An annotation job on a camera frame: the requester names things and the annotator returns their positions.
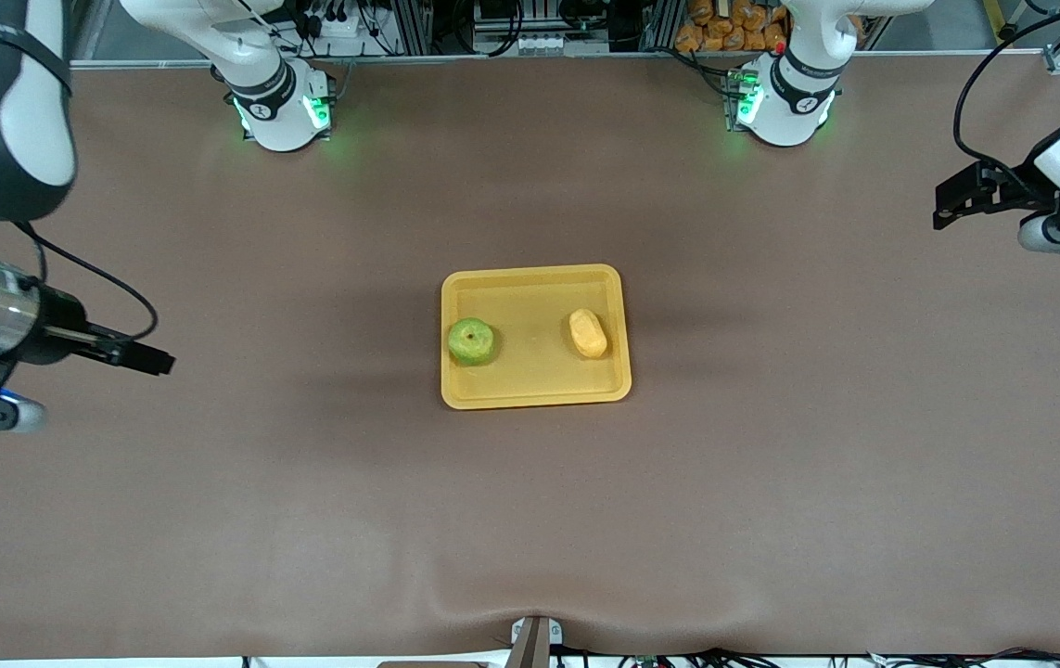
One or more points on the black electronics box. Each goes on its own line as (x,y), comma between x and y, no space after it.
(497,11)

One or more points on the orange items pile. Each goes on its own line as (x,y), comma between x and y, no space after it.
(724,28)

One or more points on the yellow plastic tray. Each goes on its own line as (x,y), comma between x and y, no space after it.
(530,376)

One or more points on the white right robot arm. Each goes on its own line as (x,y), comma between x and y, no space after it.
(270,121)

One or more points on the white power strip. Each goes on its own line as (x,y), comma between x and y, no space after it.
(335,26)

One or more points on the green apple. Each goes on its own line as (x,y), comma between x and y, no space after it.
(471,341)

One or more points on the white connector block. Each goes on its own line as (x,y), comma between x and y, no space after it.
(546,44)

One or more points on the yellow potato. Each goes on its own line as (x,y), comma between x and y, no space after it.
(588,334)

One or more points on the silver table edge rail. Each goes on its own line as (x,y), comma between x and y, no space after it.
(492,57)

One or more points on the brown table mat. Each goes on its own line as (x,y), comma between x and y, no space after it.
(530,510)

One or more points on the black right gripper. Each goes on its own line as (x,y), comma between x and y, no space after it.
(55,327)

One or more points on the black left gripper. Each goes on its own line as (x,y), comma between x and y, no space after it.
(1015,192)

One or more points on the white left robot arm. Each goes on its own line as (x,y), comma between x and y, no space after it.
(794,93)

